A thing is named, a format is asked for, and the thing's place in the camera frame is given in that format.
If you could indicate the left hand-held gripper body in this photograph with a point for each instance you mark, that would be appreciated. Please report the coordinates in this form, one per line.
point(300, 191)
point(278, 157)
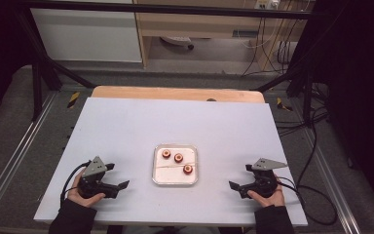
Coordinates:
point(94, 185)

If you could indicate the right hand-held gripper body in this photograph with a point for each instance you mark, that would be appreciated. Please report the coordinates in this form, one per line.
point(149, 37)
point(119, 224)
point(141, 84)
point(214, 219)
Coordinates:
point(263, 187)

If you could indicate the clear square tray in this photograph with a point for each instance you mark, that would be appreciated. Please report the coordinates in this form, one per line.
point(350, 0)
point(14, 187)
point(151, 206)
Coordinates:
point(172, 177)

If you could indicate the red round bead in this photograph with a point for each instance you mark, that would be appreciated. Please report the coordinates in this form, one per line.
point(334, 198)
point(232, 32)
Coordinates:
point(178, 158)
point(166, 153)
point(188, 169)

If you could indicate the person's right hand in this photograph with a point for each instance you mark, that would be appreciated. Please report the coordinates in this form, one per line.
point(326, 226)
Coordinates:
point(272, 201)

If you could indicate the person's left hand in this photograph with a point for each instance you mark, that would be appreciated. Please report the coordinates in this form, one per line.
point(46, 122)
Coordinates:
point(81, 201)

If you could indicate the yellow black tape strip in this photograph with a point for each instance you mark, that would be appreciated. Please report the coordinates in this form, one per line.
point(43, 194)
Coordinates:
point(74, 99)
point(280, 103)

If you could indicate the black metal stand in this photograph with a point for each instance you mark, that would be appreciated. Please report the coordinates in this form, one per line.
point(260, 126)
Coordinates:
point(307, 97)
point(37, 81)

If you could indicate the white cabinet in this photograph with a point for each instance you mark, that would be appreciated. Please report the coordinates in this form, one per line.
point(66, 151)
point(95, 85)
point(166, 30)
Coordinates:
point(87, 35)

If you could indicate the grey box under desk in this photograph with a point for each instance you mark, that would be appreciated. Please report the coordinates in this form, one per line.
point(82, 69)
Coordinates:
point(245, 33)

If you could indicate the black curtain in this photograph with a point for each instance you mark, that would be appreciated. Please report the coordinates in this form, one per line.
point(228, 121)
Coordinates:
point(360, 81)
point(0, 48)

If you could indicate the white chair base with caster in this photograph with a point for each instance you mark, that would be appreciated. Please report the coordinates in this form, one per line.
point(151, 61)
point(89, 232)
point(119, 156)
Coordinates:
point(175, 39)

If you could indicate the light wooden desk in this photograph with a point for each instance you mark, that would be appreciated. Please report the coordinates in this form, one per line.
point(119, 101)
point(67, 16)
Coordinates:
point(191, 24)

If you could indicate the white power strip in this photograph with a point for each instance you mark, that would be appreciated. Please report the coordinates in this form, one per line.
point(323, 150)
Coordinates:
point(266, 4)

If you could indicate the black metal crossbar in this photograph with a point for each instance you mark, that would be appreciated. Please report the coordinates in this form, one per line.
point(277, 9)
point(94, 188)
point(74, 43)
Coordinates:
point(175, 9)

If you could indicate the aluminium floor rail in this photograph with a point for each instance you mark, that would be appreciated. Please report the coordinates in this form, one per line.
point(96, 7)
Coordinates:
point(331, 182)
point(13, 156)

